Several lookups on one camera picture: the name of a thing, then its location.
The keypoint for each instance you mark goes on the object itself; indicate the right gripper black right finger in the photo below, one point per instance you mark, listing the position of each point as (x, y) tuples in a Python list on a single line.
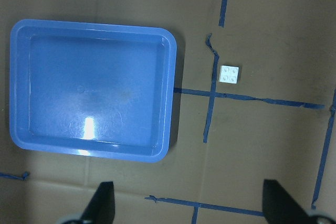
[(279, 206)]

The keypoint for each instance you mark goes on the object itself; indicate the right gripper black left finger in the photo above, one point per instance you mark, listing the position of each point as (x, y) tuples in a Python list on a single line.
[(101, 207)]

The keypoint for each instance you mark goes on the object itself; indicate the white square building block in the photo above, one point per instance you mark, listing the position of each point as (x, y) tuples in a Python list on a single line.
[(228, 74)]

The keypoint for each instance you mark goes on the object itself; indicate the blue plastic tray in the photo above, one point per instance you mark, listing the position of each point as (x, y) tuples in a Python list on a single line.
[(89, 89)]

